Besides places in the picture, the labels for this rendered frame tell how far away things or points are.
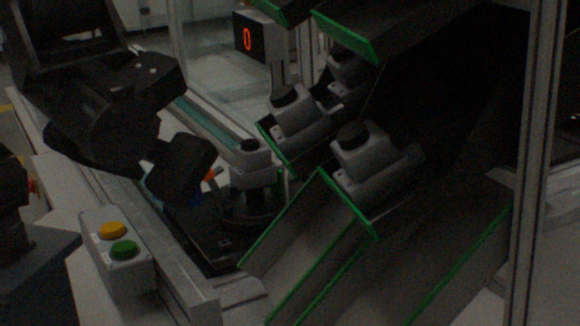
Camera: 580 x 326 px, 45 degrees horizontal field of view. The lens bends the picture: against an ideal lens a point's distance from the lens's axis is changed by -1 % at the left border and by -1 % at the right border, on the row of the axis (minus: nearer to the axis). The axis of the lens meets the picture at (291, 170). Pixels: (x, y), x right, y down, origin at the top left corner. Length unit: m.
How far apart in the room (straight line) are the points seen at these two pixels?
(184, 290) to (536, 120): 0.56
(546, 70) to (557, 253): 0.70
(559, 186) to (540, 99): 0.70
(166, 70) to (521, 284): 0.38
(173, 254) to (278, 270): 0.22
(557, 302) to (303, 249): 0.43
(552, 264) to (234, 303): 0.54
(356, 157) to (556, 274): 0.64
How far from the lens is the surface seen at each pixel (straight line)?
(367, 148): 0.62
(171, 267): 1.04
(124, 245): 1.09
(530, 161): 0.62
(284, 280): 0.89
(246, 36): 1.24
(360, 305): 0.79
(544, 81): 0.59
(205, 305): 0.96
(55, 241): 0.95
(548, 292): 1.16
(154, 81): 0.62
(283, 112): 0.73
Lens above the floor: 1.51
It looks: 25 degrees down
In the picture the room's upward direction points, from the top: 3 degrees counter-clockwise
